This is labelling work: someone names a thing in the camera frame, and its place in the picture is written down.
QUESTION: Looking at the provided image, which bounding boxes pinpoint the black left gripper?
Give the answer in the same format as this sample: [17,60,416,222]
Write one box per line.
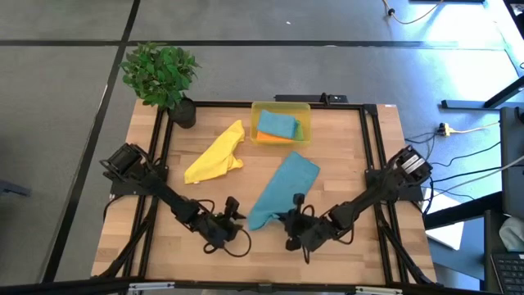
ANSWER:
[192,195,247,252]

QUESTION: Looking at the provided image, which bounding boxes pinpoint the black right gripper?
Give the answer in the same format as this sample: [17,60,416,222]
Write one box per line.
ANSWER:
[278,193,345,253]

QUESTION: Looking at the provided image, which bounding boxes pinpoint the blue microfiber towel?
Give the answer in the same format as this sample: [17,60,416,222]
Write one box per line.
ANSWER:
[256,109,298,140]
[246,150,322,232]

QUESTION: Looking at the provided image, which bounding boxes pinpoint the yellow microfiber towel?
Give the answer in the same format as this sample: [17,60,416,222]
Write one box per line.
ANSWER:
[183,119,246,185]

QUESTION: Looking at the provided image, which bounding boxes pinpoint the orange microfiber towel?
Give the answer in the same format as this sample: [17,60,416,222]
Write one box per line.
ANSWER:
[255,130,296,145]

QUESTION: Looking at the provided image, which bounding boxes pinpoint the black plant pot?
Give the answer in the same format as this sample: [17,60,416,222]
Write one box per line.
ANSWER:
[168,97,198,129]

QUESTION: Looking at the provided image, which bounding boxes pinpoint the yellow translucent plastic bin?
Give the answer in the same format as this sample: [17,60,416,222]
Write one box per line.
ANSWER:
[250,101,312,148]

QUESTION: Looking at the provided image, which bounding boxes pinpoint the black bar device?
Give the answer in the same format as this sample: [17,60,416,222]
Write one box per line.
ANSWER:
[274,93,350,104]

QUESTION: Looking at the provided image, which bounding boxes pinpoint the white paper sheet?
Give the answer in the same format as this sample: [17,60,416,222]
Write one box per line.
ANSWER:
[424,192,466,252]

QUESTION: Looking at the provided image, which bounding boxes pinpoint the artificial green leafy plant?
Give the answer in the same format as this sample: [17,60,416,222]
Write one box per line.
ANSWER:
[120,41,201,111]

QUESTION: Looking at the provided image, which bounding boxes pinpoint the black desk leg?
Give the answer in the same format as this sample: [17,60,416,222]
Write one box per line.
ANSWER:
[440,75,524,111]

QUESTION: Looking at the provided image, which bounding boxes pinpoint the white crumpled cloth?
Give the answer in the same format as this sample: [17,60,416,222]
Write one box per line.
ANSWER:
[499,216,524,252]

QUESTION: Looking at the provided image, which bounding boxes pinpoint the black laptop keyboard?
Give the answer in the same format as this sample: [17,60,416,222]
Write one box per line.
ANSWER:
[490,250,524,295]

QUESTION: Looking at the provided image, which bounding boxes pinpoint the grey floor object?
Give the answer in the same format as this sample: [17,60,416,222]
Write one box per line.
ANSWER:
[0,179,31,198]

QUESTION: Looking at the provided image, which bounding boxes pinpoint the grey computer case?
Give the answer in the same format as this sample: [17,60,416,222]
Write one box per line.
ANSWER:
[499,107,524,219]

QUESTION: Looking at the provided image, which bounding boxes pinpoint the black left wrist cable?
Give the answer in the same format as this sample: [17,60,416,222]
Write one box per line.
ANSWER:
[203,227,252,259]

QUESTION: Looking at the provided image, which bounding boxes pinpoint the silver frame bracket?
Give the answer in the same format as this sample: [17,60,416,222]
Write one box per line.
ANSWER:
[127,281,177,294]
[355,285,404,295]

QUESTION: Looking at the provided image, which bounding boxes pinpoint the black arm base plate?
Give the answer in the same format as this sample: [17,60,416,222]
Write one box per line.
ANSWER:
[102,166,169,197]
[366,170,425,202]

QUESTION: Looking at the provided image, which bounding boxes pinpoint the black metal table frame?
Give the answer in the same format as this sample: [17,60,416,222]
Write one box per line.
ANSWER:
[92,100,439,295]

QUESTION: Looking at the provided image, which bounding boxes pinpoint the yellow power cable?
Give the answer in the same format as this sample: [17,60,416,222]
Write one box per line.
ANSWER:
[452,120,501,135]

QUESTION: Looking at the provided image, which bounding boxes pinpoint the white floor cable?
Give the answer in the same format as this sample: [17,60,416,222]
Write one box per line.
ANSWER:
[382,0,445,25]

